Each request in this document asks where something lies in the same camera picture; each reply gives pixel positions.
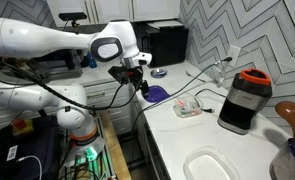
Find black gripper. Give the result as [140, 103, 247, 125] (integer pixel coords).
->
[125, 65, 151, 96]

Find clear measuring cup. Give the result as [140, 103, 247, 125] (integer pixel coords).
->
[174, 98, 193, 113]

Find purple bowl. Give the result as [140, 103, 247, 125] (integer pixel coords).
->
[143, 85, 171, 104]

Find large clear plastic bowl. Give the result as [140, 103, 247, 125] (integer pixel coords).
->
[182, 146, 241, 180]

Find small blue-rimmed dish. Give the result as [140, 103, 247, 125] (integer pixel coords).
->
[150, 67, 169, 79]

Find red and white spoon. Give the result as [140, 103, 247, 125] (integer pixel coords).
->
[176, 99, 195, 116]

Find black microwave oven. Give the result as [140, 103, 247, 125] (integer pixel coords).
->
[133, 20, 190, 69]

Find small clear plastic container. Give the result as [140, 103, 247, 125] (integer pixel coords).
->
[172, 97, 204, 119]

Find blue bottle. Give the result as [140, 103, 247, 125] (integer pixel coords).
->
[86, 52, 98, 70]

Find brown wooden plank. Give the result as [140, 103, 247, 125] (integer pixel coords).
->
[97, 110, 133, 180]

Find grey counter cabinet front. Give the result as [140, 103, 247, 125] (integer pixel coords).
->
[133, 98, 172, 180]

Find white upper cabinets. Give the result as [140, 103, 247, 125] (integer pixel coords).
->
[46, 0, 182, 28]

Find black bag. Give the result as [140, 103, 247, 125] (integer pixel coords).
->
[0, 114, 64, 180]

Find red button yellow box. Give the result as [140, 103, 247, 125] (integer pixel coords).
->
[12, 117, 35, 137]

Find white tag with print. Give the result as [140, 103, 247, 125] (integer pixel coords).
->
[5, 144, 19, 162]

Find brown wooden spoon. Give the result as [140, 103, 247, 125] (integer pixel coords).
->
[274, 100, 295, 140]

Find grey speckled utensil holder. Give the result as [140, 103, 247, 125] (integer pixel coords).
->
[269, 138, 295, 180]

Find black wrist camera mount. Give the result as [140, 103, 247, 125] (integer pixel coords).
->
[107, 65, 131, 85]

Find long black power cable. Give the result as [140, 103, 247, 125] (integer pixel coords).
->
[130, 56, 234, 138]

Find black blender cord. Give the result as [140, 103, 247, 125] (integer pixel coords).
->
[193, 87, 229, 114]

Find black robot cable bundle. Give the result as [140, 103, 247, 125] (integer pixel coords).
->
[0, 58, 145, 113]

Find white wall outlet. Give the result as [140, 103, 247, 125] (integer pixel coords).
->
[225, 44, 242, 68]

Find black camera on stand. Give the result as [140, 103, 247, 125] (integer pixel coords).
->
[58, 12, 88, 28]

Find white cable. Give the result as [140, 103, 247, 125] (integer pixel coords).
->
[16, 154, 43, 180]

